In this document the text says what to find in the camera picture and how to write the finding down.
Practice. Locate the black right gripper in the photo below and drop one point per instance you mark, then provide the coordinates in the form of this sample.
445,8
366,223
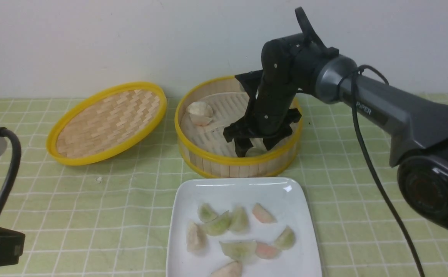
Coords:
265,116

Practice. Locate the black arm base block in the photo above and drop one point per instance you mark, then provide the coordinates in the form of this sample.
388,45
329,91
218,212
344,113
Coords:
12,245

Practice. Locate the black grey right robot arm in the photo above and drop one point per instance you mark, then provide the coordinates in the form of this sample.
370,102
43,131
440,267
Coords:
418,127

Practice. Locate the white square plate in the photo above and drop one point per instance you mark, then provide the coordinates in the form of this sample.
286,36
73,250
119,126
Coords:
281,196

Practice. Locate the pink dumpling plate top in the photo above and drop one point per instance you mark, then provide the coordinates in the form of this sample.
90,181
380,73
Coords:
262,215

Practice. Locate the green dumpling plate centre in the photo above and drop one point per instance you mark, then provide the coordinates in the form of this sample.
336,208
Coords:
239,220

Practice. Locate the small green dumpling on plate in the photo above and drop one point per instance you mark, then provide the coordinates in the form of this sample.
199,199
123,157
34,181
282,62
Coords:
206,213

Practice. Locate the green dumpling plate centre-left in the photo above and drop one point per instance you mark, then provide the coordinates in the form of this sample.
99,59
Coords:
219,225

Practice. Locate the green dumpling plate right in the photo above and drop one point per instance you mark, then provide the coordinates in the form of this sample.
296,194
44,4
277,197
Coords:
286,239

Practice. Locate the pink dumpling plate lower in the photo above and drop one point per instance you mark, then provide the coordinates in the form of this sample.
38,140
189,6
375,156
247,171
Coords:
266,251

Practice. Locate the white dumpling plate left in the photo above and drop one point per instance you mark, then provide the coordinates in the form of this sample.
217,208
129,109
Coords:
195,238

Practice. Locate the pink white dumpling plate bottom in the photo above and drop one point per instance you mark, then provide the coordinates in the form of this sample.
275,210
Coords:
232,269

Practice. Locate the white steamer liner paper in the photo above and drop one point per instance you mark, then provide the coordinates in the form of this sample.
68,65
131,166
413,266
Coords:
228,107

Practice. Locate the bamboo steamer basket yellow rim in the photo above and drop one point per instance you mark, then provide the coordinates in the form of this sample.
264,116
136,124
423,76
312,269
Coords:
211,165

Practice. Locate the white pink dumpling in steamer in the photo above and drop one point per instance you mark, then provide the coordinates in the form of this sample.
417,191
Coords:
200,113

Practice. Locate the large pale green dumpling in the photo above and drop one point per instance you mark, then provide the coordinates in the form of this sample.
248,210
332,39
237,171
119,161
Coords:
241,251

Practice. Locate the bamboo steamer lid yellow rim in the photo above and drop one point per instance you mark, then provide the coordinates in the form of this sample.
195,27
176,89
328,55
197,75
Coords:
107,123

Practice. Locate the green checkered tablecloth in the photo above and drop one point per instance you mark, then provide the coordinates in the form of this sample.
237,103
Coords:
76,227

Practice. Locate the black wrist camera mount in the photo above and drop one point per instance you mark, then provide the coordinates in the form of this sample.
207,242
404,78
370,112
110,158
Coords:
250,82

